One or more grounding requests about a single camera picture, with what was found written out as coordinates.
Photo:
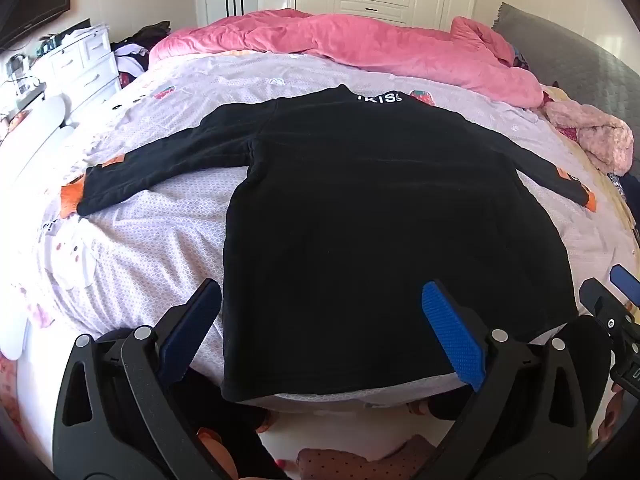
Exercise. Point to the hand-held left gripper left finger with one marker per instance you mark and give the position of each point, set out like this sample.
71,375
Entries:
192,330

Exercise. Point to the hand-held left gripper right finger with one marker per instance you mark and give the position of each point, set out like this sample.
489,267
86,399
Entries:
452,330

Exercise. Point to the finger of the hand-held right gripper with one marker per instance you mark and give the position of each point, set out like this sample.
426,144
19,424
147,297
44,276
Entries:
597,297
627,282

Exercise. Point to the black sweater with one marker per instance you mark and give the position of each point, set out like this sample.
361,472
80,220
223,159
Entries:
375,210

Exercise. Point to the pile of dark clothes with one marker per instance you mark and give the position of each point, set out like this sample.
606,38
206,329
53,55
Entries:
145,37

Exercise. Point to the dark blue garment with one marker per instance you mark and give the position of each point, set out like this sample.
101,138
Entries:
627,187

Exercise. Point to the lilac printed bed sheet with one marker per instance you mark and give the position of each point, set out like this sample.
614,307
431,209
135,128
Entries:
150,240

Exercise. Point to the pink fluffy garment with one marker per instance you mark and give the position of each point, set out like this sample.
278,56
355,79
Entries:
595,135

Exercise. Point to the pink dotted slipper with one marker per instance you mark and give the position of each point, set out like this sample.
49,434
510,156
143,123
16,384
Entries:
370,460

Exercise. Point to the red sequined cloth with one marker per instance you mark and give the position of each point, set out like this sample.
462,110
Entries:
569,135

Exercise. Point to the grey quilted headboard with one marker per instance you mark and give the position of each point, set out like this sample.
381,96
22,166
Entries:
575,60

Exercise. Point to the white oval panel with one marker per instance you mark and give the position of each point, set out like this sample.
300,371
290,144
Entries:
40,115

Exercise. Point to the white dresser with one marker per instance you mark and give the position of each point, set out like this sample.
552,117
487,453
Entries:
85,60

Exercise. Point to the pink duvet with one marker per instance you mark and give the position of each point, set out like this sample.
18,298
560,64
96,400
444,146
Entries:
350,40

